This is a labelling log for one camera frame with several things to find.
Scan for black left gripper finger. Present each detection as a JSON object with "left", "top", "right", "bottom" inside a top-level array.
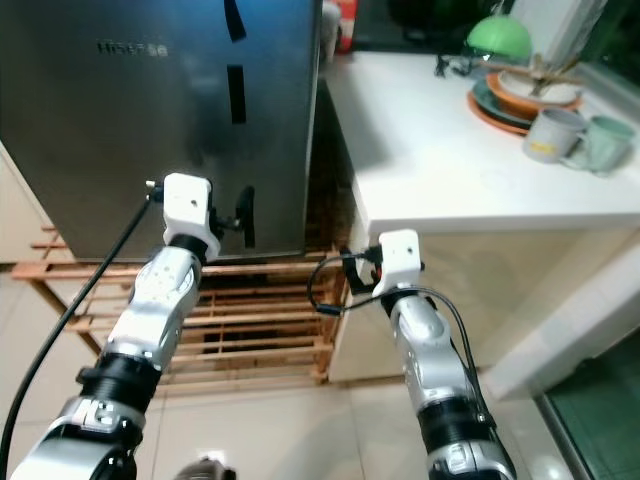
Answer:
[{"left": 235, "top": 186, "right": 257, "bottom": 249}]

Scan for black tape strip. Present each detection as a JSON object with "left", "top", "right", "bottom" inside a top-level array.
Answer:
[
  {"left": 226, "top": 65, "right": 247, "bottom": 126},
  {"left": 225, "top": 0, "right": 248, "bottom": 44}
]

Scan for white kitchen counter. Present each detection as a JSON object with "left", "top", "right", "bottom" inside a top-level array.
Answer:
[{"left": 322, "top": 50, "right": 640, "bottom": 401}]

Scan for orange plate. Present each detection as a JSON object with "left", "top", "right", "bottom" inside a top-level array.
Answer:
[{"left": 468, "top": 88, "right": 536, "bottom": 136}]

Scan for dark teal plate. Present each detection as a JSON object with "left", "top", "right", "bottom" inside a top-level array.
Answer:
[{"left": 472, "top": 78, "right": 551, "bottom": 126}]

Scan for orange bowl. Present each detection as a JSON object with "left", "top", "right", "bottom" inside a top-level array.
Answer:
[{"left": 487, "top": 70, "right": 583, "bottom": 113}]

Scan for grey mug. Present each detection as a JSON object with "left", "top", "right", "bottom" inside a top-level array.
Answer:
[{"left": 523, "top": 106, "right": 593, "bottom": 165}]

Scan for black stove top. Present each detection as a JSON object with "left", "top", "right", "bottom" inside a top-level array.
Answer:
[{"left": 345, "top": 0, "right": 491, "bottom": 53}]

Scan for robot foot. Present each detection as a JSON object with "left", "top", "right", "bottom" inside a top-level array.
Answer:
[{"left": 175, "top": 455, "right": 237, "bottom": 480}]

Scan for wooden chopsticks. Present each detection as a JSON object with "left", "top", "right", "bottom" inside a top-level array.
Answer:
[{"left": 485, "top": 52, "right": 586, "bottom": 91}]

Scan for white bowl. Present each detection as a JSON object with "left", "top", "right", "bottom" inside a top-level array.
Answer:
[{"left": 500, "top": 68, "right": 579, "bottom": 103}]

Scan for green bowl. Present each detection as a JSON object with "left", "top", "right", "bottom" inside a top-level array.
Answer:
[{"left": 465, "top": 18, "right": 533, "bottom": 59}]

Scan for light green mug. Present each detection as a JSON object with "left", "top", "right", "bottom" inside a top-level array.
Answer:
[{"left": 563, "top": 115, "right": 637, "bottom": 177}]

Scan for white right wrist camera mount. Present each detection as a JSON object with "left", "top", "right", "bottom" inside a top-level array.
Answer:
[{"left": 372, "top": 229, "right": 424, "bottom": 298}]

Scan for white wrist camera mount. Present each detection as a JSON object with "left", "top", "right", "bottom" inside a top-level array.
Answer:
[
  {"left": 163, "top": 172, "right": 219, "bottom": 251},
  {"left": 372, "top": 229, "right": 424, "bottom": 298}
]

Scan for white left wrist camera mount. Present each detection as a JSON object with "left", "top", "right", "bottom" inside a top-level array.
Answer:
[{"left": 163, "top": 172, "right": 219, "bottom": 251}]

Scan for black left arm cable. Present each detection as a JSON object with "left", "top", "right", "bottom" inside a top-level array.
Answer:
[{"left": 0, "top": 179, "right": 169, "bottom": 480}]

